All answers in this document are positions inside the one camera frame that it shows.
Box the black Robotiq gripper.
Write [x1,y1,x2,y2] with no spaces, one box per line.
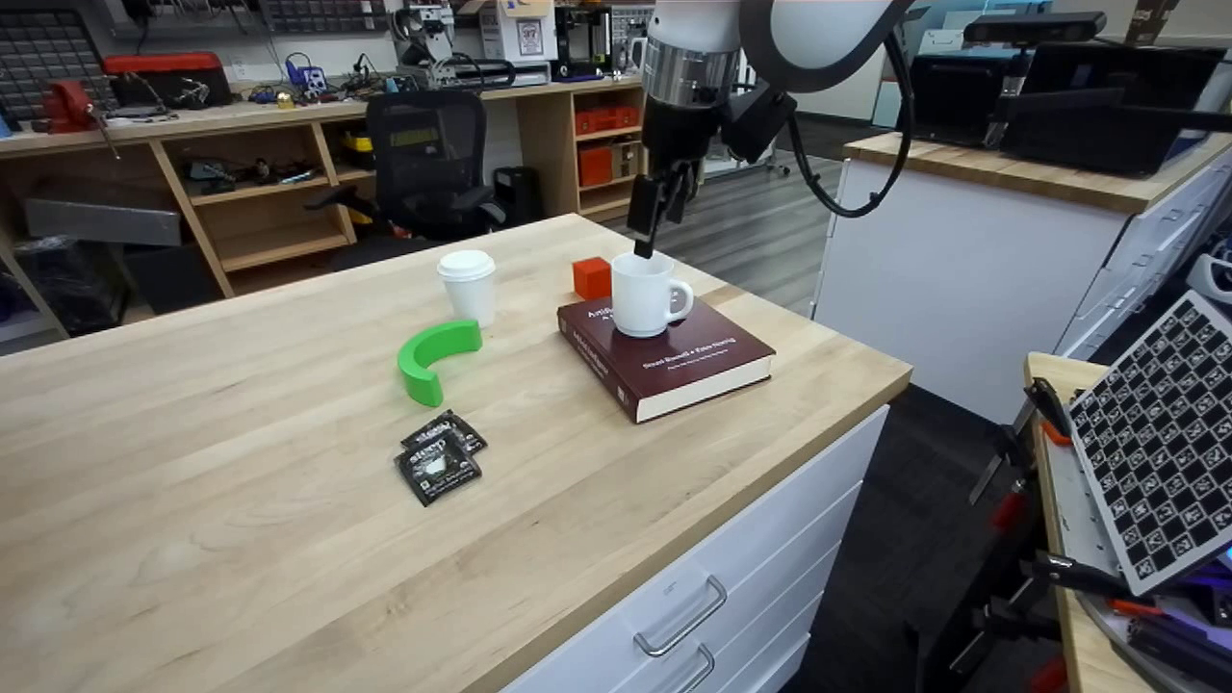
[628,105,715,260]

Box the white lidded paper cup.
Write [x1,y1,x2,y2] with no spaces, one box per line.
[436,246,501,332]

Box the tall orange storage bin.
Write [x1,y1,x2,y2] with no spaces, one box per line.
[572,141,625,191]

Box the white ceramic mug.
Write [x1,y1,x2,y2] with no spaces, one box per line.
[607,246,696,342]

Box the flat orange storage bin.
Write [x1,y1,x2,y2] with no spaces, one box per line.
[570,100,646,137]

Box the orange cube block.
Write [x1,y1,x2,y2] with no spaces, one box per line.
[570,254,616,305]

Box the long wooden workbench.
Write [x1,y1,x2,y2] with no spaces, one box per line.
[0,67,651,300]

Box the black box under workbench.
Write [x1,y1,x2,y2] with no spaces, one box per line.
[493,165,545,230]

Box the maroon hardcover book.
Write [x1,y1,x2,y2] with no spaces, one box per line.
[553,291,782,426]

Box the black office chair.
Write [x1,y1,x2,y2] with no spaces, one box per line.
[336,84,511,246]

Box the green curved plastic piece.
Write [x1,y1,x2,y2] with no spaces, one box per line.
[394,315,484,410]

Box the white cabinet with wood top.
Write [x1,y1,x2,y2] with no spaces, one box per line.
[814,128,1232,426]

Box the black foil packet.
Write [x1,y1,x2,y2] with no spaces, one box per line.
[398,408,493,461]
[394,429,484,506]

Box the white drawer cabinet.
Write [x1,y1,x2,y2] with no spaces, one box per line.
[506,404,892,693]

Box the black equipment on cabinet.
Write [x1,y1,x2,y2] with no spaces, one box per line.
[906,6,1232,180]

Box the black red tripod stand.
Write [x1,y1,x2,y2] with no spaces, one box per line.
[921,382,1070,693]

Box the red black toolbox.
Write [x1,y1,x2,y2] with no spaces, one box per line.
[100,48,237,111]

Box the black white checkerboard panel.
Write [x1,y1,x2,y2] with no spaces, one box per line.
[1064,288,1232,599]

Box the grey flat board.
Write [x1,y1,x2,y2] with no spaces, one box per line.
[19,197,185,250]

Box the red bench vise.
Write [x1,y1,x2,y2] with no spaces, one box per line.
[41,76,100,136]

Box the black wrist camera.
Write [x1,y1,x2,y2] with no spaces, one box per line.
[715,79,800,165]

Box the black frame 3D printer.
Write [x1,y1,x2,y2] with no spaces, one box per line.
[552,0,621,84]

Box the silver drawer handle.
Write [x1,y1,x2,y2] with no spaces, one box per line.
[657,641,721,693]
[631,573,732,663]

